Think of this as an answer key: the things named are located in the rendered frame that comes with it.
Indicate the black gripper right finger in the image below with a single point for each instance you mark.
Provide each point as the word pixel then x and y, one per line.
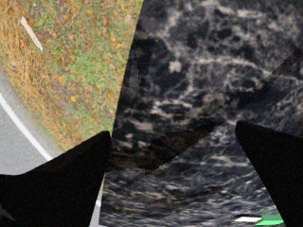
pixel 278 159

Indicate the green and white flat bar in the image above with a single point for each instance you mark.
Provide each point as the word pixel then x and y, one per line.
pixel 267 219

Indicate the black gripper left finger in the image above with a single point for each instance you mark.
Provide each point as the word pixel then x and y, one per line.
pixel 60 193

